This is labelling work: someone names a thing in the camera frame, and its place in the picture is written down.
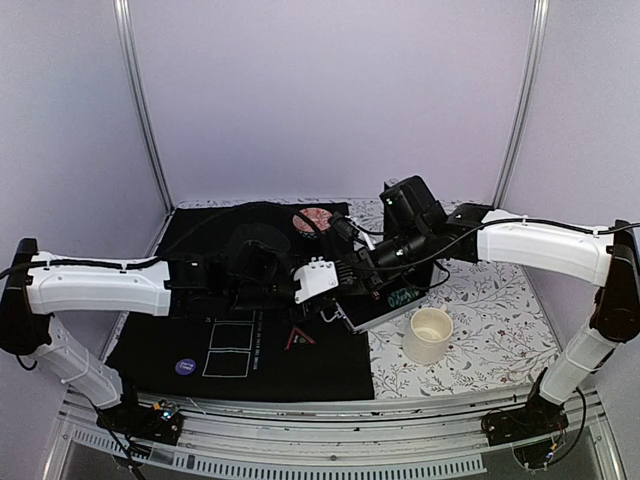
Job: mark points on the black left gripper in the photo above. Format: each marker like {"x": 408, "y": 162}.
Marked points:
{"x": 308, "y": 311}

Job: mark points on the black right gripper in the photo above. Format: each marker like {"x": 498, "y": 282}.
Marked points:
{"x": 362, "y": 258}

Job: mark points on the red triangular all-in marker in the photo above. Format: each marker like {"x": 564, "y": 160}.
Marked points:
{"x": 298, "y": 338}

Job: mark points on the purple small blind button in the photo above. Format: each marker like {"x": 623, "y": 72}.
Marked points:
{"x": 185, "y": 367}

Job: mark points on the green blue poker chip stack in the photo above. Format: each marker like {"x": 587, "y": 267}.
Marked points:
{"x": 402, "y": 296}

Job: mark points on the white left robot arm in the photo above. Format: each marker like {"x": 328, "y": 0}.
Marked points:
{"x": 39, "y": 284}

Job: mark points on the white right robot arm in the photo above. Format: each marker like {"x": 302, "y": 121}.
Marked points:
{"x": 605, "y": 257}

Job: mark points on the red patterned ceramic bowl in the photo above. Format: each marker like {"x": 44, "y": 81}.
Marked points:
{"x": 311, "y": 223}

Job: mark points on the black poker table mat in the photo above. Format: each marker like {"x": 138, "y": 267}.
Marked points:
{"x": 241, "y": 356}

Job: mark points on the white ceramic mug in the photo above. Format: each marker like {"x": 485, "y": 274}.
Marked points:
{"x": 427, "y": 335}

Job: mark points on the floral white tablecloth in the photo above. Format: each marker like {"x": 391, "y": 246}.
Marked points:
{"x": 500, "y": 337}

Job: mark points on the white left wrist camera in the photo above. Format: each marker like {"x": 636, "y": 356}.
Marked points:
{"x": 314, "y": 278}

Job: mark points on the aluminium front rail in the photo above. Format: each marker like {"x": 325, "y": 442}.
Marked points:
{"x": 408, "y": 438}

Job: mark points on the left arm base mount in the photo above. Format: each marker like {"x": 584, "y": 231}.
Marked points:
{"x": 162, "y": 422}

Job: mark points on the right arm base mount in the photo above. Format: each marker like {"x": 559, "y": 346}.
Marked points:
{"x": 537, "y": 417}

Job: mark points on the right aluminium frame post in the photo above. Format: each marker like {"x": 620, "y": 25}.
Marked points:
{"x": 535, "y": 46}

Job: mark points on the aluminium frame post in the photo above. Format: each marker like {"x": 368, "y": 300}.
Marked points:
{"x": 131, "y": 62}
{"x": 535, "y": 46}

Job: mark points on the left aluminium frame post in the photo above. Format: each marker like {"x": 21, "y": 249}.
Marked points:
{"x": 131, "y": 62}

